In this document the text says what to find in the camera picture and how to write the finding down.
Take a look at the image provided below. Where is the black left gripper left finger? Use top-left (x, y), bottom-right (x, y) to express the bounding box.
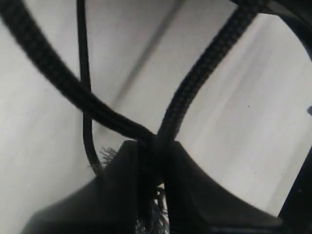
top-left (22, 140), bottom-right (156, 234)

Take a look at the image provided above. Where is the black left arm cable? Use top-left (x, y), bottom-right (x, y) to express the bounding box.
top-left (76, 0), bottom-right (103, 175)

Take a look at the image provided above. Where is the black plastic carrying case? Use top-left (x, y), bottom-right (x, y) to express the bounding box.
top-left (230, 0), bottom-right (312, 220)

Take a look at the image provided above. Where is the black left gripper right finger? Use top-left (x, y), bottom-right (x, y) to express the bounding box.
top-left (163, 141), bottom-right (284, 234)

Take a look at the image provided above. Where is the black braided rope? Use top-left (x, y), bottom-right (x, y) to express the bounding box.
top-left (0, 0), bottom-right (266, 234)

